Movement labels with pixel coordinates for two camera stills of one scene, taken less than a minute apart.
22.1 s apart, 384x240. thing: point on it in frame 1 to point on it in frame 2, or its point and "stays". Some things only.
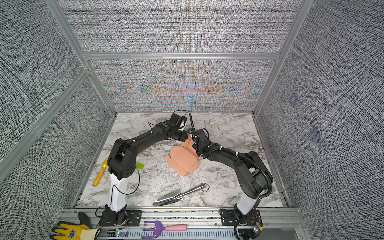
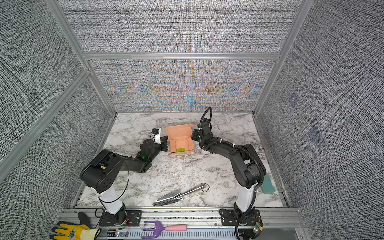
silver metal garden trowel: (176, 195) stays
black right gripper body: (197, 148) to (196, 136)
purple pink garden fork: (158, 228) stays
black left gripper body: (180, 135) to (157, 148)
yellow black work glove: (81, 231) stays
